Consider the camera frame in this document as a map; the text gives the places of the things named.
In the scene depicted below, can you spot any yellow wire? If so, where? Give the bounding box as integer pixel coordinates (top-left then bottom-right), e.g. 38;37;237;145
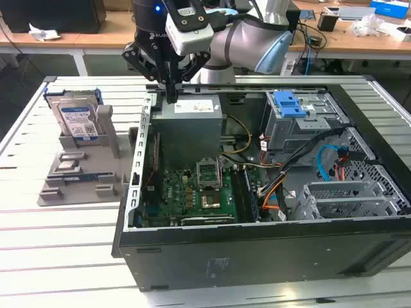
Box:
224;115;253;155

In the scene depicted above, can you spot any grey flat box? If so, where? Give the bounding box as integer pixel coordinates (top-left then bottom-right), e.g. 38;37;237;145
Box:
338;6;376;22

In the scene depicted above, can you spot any black expansion slot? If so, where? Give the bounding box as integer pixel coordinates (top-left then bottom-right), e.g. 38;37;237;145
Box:
180;216;237;227

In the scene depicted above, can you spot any thin blue hanging cable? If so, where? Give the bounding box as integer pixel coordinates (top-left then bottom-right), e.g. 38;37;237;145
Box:
304;35;314;75

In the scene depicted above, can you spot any hard disk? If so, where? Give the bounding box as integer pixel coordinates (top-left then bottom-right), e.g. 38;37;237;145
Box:
43;89;103;142

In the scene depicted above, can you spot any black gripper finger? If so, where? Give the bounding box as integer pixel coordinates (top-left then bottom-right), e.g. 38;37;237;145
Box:
172;51;212;104
121;40;173;104

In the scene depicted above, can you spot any black RAM slot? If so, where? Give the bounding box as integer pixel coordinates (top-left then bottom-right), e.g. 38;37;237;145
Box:
231;166;248;223

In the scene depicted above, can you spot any blue cardboard box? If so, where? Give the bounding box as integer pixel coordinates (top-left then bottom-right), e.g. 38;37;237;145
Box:
369;0;410;19

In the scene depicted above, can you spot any metal socket cover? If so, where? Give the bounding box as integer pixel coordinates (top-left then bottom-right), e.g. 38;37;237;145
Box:
195;157;224;191

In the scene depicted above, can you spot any grey parts rack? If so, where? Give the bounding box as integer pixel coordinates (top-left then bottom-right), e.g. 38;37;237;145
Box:
37;104;139;207

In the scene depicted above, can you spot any blue plastic cage latch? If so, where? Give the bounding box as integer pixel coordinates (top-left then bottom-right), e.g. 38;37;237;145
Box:
273;91;306;119

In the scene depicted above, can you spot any CPU socket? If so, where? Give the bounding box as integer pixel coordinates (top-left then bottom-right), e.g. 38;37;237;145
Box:
200;191;223;210

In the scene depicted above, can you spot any blue RAM stick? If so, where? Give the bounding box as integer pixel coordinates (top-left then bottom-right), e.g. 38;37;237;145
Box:
62;173;112;182

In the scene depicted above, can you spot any grey metal drive cage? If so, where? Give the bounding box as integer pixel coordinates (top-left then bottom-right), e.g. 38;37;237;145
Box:
261;91;351;167

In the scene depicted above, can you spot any orange wire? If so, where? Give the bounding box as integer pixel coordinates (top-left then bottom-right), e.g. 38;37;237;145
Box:
261;184;285;212

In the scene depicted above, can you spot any blue wire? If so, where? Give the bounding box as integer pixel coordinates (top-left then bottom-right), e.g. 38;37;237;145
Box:
317;144;349;182

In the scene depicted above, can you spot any clear plastic bag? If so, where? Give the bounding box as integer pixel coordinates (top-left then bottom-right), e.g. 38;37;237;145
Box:
348;14;386;38

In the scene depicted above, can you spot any crumpled white paper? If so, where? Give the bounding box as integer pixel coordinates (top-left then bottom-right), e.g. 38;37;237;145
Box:
28;22;62;42

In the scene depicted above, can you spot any black open PC case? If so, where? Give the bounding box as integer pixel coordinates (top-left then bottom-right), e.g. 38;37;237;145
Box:
110;74;411;293

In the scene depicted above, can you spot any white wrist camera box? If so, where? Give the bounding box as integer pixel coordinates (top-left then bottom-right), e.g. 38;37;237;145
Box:
165;0;215;57

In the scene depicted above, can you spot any black power wire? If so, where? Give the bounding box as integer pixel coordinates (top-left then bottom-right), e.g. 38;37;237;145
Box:
337;146;376;167

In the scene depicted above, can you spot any grey power supply unit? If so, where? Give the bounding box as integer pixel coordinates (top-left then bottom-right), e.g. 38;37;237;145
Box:
150;94;224;161

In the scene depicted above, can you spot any grey metal disk bay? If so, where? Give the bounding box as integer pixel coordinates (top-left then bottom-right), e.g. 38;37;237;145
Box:
295;179;403;221

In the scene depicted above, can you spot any green motherboard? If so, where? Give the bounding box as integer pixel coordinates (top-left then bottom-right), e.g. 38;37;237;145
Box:
141;157;274;227

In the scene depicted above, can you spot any black sleeved cable bundle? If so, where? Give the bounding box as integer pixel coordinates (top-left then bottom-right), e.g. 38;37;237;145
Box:
256;126;348;197

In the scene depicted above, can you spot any dark RAM stick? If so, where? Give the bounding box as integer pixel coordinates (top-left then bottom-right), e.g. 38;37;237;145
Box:
243;166;261;222

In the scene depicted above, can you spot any grey wire bundle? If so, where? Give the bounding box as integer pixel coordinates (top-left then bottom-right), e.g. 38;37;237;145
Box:
220;153;283;169

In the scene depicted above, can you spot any small black box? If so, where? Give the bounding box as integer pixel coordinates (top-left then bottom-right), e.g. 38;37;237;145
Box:
317;14;340;32

